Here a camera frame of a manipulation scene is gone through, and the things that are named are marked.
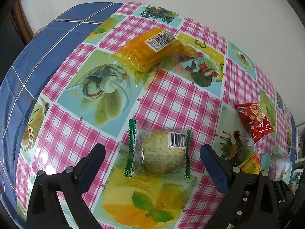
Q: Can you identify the orange egg roll packet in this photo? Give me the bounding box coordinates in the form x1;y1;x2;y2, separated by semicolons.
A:
238;150;262;175

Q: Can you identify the red snack packet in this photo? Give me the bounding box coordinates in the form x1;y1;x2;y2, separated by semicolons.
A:
234;103;274;143

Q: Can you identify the pink checkered fruit tablecloth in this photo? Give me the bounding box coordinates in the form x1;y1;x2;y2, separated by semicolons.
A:
16;2;296;228

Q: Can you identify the green-edged clear cookie packet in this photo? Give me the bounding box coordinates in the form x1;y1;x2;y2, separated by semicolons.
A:
124;119;192;179

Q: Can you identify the blue plaid cloth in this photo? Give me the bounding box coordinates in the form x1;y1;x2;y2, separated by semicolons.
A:
1;2;122;228

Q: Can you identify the orange wrapped cake packet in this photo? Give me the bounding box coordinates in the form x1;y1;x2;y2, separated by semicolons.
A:
113;27;197;73

